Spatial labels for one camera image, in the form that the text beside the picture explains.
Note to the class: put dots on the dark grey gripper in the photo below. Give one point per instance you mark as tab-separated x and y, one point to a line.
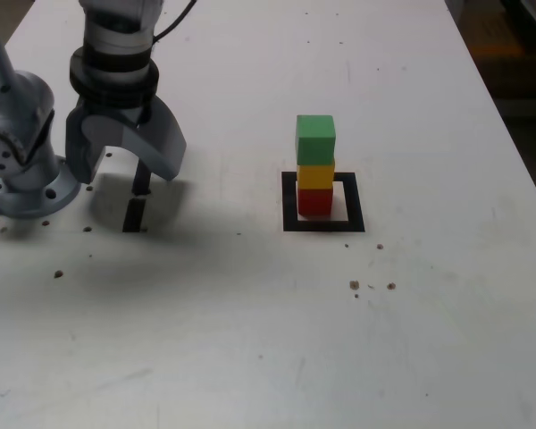
116	111

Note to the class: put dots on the green cube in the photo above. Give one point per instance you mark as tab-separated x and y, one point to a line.
315	138

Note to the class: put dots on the yellow cube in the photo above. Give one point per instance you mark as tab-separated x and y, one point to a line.
315	175

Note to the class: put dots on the red cube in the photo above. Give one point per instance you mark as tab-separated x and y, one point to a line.
315	203

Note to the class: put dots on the black tape square outline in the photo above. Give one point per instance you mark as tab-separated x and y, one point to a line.
357	201

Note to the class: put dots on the black tape strip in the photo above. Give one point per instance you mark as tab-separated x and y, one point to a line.
134	216

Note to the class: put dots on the brown cardboard box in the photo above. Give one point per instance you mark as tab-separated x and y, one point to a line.
496	44

